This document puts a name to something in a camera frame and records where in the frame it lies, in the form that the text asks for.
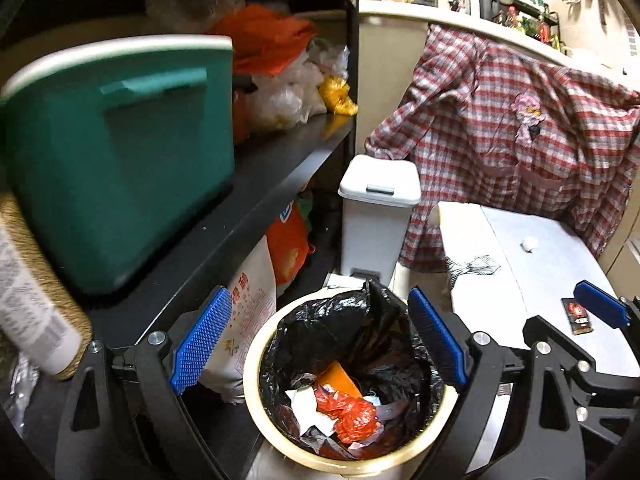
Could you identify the red plastic bag on shelf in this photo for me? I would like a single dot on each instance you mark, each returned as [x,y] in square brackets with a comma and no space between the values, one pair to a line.
[264,41]

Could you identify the spice jar with label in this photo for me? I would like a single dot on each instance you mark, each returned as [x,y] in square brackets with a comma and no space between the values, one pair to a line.
[37,312]

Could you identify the yellow plastic bag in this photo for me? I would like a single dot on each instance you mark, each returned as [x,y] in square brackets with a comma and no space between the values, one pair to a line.
[335,96]

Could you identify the orange rice bag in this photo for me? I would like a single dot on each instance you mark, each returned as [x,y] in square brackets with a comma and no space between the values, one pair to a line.
[287,240]

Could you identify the dark printed snack packet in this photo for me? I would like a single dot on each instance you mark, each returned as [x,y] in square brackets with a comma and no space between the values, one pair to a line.
[577,316]

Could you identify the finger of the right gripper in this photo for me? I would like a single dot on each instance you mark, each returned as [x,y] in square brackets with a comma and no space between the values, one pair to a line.
[601,304]

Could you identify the green storage box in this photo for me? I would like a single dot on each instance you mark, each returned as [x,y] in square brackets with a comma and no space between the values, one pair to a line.
[112,146]

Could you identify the orange plastic bag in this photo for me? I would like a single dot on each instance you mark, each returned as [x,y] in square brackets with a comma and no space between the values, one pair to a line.
[355,418]

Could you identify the orange snack bag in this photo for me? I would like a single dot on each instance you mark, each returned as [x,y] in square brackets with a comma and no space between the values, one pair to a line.
[334,378]

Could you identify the white paper wrapper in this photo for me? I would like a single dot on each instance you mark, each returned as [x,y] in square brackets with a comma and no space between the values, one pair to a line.
[305,409]

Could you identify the red plaid shirt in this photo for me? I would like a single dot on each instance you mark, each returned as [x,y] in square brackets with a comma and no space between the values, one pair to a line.
[487,124]

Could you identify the white plastic bags on shelf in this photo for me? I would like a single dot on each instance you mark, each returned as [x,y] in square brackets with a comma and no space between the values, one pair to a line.
[290,98]

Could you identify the patterned white tablecloth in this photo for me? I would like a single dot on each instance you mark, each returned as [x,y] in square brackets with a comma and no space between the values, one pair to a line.
[483,288]

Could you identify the black spice rack with bottles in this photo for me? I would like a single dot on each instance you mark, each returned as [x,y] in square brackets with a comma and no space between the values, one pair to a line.
[532,18]

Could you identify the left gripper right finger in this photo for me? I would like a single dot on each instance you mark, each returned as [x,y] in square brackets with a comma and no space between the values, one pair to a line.
[539,438]

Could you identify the round bin with black bag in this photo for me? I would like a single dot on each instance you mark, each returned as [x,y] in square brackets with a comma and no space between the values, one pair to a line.
[369,332]

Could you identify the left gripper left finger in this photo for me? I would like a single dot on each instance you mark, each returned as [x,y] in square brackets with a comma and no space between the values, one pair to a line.
[124,417]

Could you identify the white flour sack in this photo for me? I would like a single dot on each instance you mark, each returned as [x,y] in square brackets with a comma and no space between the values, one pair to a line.
[253,292]

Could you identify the white pedal trash bin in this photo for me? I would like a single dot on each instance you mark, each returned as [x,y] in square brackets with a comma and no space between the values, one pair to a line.
[378,199]

